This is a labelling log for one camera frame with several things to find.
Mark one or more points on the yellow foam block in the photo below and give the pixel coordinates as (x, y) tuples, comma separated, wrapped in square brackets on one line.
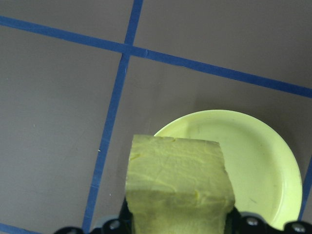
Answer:
[(178, 182)]

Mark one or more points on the yellow plastic plate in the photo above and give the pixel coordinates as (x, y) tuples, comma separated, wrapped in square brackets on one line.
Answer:
[(256, 158)]

